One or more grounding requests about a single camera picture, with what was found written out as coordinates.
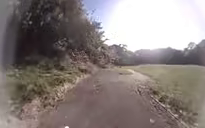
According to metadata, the grey paved path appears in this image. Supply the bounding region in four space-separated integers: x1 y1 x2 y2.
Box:
36 68 183 128

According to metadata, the wood of dense trees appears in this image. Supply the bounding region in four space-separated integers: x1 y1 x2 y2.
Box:
3 0 119 69

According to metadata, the grass verge with leaves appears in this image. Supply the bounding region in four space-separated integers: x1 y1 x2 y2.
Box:
4 61 99 121

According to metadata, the distant row of trees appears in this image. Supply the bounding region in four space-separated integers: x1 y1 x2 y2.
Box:
108 36 205 68

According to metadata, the open grass field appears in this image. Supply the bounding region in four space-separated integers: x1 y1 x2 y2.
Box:
118 64 205 128

